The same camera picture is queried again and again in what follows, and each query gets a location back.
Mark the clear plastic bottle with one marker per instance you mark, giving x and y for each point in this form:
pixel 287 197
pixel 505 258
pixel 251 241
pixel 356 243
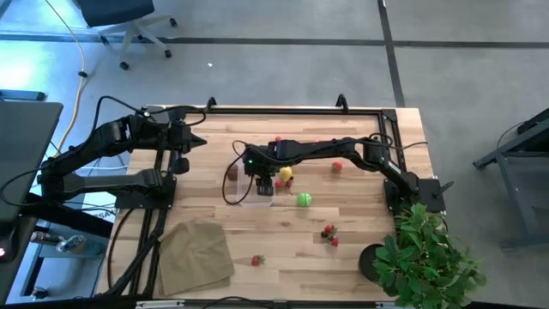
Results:
pixel 40 237
pixel 70 244

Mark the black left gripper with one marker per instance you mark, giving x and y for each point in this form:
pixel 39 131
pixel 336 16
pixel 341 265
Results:
pixel 179 138

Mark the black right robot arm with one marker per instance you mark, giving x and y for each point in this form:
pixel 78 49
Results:
pixel 317 148

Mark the dark grey desk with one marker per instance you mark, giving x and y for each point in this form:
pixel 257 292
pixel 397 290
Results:
pixel 25 150

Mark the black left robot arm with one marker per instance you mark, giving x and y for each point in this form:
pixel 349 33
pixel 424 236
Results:
pixel 107 137

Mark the yellow toy lemon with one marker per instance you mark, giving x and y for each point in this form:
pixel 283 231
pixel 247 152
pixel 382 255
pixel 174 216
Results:
pixel 285 173

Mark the black flat device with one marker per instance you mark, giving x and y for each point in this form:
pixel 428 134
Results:
pixel 21 95

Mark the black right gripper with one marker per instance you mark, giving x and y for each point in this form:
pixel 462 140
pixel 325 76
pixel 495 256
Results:
pixel 264 182

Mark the grey metal cart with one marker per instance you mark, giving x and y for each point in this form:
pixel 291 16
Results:
pixel 510 148

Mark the clear plastic container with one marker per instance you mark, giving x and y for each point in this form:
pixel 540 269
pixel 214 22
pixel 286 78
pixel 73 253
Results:
pixel 257 201

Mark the green potted plant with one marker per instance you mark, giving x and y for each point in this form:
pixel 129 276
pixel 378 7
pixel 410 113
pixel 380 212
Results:
pixel 424 262

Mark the black frame bracket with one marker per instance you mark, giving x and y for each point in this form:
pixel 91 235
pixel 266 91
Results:
pixel 211 104
pixel 342 103

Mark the brown toy kiwi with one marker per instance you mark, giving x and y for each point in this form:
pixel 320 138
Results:
pixel 232 173

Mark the green toy lime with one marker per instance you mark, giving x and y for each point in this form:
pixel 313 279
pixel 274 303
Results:
pixel 304 199

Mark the black office chair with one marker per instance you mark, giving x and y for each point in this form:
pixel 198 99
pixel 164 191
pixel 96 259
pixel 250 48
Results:
pixel 116 10

